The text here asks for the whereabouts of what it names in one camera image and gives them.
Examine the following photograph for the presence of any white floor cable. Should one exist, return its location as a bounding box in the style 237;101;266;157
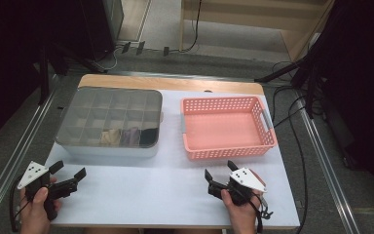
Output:
98;47;121;72

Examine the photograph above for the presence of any left hand-held gripper cable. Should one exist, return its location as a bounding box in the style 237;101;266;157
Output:
8;175;33;234

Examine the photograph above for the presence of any metal floor rail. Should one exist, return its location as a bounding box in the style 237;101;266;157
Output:
296;106;361;234
0;76;59;225

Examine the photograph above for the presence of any black curtain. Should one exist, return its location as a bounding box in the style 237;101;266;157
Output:
315;0;374;209
0;0;86;150

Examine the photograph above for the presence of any pink plastic basket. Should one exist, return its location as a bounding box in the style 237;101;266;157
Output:
180;95;279;161

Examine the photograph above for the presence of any person's left hand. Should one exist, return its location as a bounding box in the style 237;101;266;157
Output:
19;175;62;234

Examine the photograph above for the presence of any hand-held gripper cable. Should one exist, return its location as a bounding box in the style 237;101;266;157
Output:
8;175;33;234
240;189;275;234

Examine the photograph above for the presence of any grey divided storage box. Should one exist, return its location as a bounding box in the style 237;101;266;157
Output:
54;86;165;160

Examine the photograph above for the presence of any translucent grey box lid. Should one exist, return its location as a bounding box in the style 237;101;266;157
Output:
55;86;165;149

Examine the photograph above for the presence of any black tripod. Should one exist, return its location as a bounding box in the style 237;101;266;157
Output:
254;48;325;120

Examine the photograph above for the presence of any person's right hand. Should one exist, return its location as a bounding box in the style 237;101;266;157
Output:
220;188;265;234

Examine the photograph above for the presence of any dark metal cabinet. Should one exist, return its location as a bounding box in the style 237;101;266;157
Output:
77;0;125;62

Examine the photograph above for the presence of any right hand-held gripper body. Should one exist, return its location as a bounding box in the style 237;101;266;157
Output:
207;167;269;208

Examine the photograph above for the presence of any black sock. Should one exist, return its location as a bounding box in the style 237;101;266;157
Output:
139;128;160;146

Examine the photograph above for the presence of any light wooden cabinet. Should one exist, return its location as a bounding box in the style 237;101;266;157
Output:
178;0;337;62

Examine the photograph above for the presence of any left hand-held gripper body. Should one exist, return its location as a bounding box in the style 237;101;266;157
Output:
17;160;80;222

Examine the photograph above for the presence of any black hanging cable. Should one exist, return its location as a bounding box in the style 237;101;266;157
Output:
168;0;203;54

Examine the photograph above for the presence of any black floor cable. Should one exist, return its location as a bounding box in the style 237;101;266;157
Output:
271;61;310;234

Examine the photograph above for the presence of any right hand-held gripper cable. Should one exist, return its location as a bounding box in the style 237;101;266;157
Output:
240;189;275;234

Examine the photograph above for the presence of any black metal stand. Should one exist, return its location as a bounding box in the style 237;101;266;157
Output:
37;42;110;106

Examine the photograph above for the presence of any cream sock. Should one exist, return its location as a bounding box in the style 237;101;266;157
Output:
99;129;123;146

